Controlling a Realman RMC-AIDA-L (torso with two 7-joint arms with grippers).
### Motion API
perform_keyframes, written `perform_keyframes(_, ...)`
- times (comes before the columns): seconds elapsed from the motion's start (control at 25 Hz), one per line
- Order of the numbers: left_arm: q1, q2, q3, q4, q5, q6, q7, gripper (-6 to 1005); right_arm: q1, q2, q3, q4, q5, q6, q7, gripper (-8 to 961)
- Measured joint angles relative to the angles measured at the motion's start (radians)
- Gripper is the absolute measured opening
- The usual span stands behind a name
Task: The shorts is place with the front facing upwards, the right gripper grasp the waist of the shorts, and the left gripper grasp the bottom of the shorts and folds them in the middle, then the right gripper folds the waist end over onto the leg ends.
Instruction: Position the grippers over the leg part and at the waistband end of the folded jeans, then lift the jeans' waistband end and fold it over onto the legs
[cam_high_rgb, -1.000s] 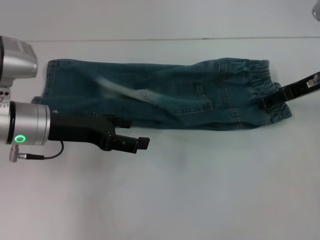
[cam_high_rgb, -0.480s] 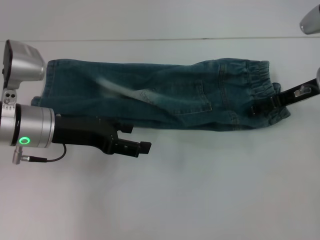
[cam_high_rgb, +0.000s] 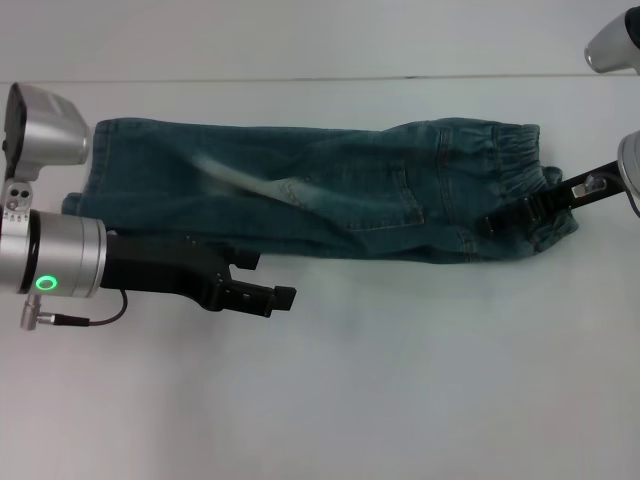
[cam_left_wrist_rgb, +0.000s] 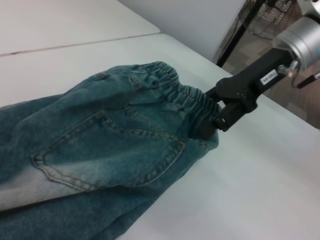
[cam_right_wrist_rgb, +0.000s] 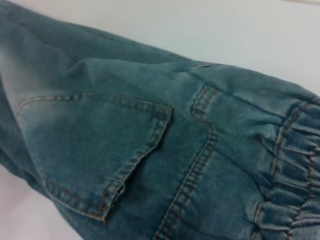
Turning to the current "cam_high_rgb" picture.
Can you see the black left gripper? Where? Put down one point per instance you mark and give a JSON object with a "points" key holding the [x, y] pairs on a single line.
{"points": [[160, 265]]}

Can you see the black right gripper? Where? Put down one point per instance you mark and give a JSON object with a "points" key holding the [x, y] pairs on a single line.
{"points": [[595, 182]]}

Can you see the blue denim shorts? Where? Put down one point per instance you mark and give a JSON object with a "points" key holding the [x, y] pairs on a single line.
{"points": [[300, 175]]}

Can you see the silver right gripper stud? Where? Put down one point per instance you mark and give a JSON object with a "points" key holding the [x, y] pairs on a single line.
{"points": [[582, 190]]}

